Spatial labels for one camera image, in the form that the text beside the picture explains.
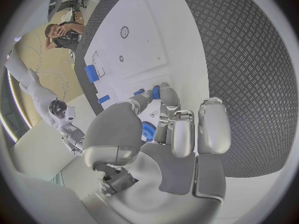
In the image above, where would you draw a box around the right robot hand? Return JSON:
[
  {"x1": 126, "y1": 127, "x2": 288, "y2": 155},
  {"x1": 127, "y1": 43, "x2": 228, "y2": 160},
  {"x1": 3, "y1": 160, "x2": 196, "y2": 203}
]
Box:
[{"x1": 58, "y1": 124, "x2": 86, "y2": 157}]

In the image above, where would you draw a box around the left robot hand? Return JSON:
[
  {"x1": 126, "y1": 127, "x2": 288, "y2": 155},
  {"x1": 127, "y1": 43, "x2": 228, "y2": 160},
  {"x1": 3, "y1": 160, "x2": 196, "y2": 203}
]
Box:
[{"x1": 81, "y1": 81, "x2": 232, "y2": 224}]

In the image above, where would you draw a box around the blue cylinder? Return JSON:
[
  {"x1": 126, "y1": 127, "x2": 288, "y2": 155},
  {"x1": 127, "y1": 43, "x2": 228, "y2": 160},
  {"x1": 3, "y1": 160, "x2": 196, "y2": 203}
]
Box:
[{"x1": 151, "y1": 85, "x2": 162, "y2": 100}]

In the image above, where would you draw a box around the white task board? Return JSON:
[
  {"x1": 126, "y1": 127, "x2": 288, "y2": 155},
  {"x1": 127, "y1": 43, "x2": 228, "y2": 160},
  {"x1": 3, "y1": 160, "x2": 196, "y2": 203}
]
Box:
[{"x1": 83, "y1": 0, "x2": 211, "y2": 148}]

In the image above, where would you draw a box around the blue peg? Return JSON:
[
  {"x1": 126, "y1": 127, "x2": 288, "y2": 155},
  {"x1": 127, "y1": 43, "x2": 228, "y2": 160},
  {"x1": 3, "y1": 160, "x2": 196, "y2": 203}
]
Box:
[{"x1": 97, "y1": 95, "x2": 111, "y2": 105}]

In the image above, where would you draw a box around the blue gear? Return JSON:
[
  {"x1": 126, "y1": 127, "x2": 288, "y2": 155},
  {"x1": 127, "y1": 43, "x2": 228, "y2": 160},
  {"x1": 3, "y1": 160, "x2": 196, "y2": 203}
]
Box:
[{"x1": 141, "y1": 120, "x2": 157, "y2": 142}]

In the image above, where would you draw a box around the blue block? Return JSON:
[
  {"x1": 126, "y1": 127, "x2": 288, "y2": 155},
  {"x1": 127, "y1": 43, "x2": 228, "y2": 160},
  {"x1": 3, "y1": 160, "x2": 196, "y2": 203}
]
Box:
[{"x1": 84, "y1": 64, "x2": 101, "y2": 84}]

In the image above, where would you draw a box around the person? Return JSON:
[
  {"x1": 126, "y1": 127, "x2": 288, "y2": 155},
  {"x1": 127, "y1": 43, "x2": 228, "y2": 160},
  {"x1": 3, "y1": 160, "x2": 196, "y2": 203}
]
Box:
[{"x1": 43, "y1": 21, "x2": 86, "y2": 51}]

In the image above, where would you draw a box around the workshop desk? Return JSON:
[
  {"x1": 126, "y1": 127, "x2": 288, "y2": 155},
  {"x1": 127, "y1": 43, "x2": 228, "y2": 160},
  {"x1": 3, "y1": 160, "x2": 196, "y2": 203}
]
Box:
[{"x1": 47, "y1": 0, "x2": 88, "y2": 25}]

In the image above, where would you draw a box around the white cable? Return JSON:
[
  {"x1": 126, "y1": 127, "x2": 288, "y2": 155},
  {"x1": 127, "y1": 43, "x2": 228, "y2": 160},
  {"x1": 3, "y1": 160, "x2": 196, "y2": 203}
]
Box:
[
  {"x1": 23, "y1": 31, "x2": 44, "y2": 73},
  {"x1": 35, "y1": 69, "x2": 69, "y2": 102}
]

